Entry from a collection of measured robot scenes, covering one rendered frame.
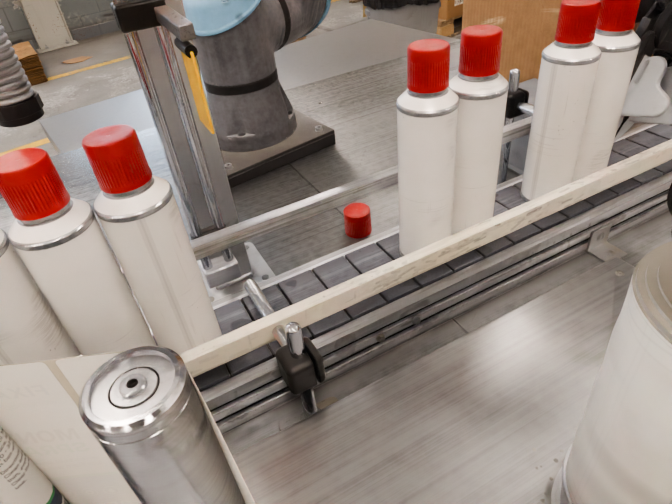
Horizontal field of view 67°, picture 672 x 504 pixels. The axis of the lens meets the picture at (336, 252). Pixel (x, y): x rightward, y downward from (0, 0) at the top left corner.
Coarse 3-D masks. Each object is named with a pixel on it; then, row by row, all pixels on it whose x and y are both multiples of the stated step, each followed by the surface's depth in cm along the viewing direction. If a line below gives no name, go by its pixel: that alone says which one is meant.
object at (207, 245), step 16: (512, 128) 53; (528, 128) 54; (368, 176) 48; (384, 176) 48; (336, 192) 47; (352, 192) 47; (368, 192) 48; (288, 208) 45; (304, 208) 46; (320, 208) 46; (240, 224) 44; (256, 224) 44; (272, 224) 45; (288, 224) 46; (192, 240) 43; (208, 240) 43; (224, 240) 43; (240, 240) 44
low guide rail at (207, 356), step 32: (640, 160) 55; (576, 192) 52; (480, 224) 49; (512, 224) 50; (416, 256) 46; (448, 256) 47; (352, 288) 43; (384, 288) 45; (256, 320) 41; (288, 320) 42; (192, 352) 39; (224, 352) 40
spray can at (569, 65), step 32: (576, 0) 45; (576, 32) 45; (544, 64) 48; (576, 64) 46; (544, 96) 49; (576, 96) 48; (544, 128) 51; (576, 128) 50; (544, 160) 52; (576, 160) 53; (544, 192) 55
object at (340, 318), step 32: (512, 192) 59; (608, 192) 57; (544, 224) 53; (352, 256) 52; (384, 256) 52; (480, 256) 50; (288, 288) 49; (320, 288) 49; (416, 288) 48; (224, 320) 47; (320, 320) 45; (352, 320) 46; (256, 352) 43
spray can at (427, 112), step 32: (416, 64) 39; (448, 64) 39; (416, 96) 41; (448, 96) 41; (416, 128) 41; (448, 128) 41; (416, 160) 43; (448, 160) 43; (416, 192) 45; (448, 192) 45; (416, 224) 47; (448, 224) 48
